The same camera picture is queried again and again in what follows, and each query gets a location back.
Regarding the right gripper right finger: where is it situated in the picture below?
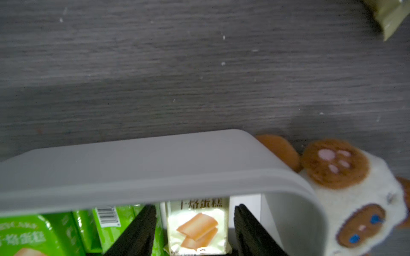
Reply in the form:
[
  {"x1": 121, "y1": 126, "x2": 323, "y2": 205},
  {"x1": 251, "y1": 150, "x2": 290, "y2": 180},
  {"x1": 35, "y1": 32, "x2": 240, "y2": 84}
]
[{"x1": 234, "y1": 204, "x2": 288, "y2": 256}]

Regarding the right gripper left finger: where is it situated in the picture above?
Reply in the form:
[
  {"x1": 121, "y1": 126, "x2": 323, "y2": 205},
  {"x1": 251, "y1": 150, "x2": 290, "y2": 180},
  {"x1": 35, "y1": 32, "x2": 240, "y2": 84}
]
[{"x1": 104, "y1": 205, "x2": 157, "y2": 256}]

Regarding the green cookie packet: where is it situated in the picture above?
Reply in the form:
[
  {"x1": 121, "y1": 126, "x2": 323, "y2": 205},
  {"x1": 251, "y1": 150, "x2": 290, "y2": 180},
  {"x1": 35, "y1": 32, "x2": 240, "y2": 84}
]
[
  {"x1": 72, "y1": 204, "x2": 167, "y2": 256},
  {"x1": 1, "y1": 212, "x2": 86, "y2": 256}
]

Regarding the white cookie packet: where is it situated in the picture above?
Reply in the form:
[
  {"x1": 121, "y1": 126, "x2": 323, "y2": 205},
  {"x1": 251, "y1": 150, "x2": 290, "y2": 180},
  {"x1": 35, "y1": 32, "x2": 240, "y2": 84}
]
[{"x1": 165, "y1": 197, "x2": 232, "y2": 256}]

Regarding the white storage box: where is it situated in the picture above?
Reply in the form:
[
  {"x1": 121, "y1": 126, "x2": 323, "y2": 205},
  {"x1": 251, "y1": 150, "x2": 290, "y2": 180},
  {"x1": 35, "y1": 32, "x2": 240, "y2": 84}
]
[{"x1": 1, "y1": 130, "x2": 328, "y2": 256}]

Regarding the cream cookie packet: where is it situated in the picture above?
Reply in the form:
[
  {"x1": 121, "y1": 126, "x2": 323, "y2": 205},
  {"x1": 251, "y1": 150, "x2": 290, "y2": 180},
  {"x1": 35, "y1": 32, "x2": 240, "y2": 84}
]
[{"x1": 363, "y1": 0, "x2": 410, "y2": 41}]

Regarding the brown white plush toy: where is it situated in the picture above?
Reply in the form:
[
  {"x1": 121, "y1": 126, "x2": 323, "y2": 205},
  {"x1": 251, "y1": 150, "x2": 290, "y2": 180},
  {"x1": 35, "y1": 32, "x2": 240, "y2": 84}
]
[{"x1": 257, "y1": 134, "x2": 410, "y2": 256}]

